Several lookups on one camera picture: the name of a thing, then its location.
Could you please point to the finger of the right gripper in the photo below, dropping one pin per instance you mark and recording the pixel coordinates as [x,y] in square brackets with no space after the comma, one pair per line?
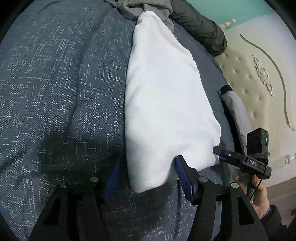
[234,158]
[222,158]

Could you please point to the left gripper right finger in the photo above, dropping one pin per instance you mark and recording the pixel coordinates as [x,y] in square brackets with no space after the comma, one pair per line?
[223,212]

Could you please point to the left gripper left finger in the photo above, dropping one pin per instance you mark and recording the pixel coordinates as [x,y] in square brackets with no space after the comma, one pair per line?
[74,212]

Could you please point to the white long-sleeve shirt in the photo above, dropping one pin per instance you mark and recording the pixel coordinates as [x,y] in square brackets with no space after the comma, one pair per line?
[167,112]

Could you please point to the person's right forearm black sleeve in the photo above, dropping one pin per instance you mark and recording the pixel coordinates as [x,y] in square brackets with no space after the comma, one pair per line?
[272,224]

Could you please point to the person's right hand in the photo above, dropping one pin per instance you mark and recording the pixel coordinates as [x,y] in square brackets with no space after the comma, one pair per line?
[260,201]

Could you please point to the light grey pillow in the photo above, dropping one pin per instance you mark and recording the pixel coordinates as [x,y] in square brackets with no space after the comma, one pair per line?
[239,114]

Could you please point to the cream tufted headboard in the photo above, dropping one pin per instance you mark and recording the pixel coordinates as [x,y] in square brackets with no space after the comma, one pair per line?
[259,65]

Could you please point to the dark grey rolled duvet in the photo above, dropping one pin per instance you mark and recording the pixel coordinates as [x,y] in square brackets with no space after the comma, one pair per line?
[205,31]

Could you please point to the grey knit sweater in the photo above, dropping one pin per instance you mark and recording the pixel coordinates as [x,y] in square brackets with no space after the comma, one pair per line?
[132,9]

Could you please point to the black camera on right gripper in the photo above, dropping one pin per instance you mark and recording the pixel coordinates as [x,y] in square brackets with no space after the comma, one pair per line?
[257,145]

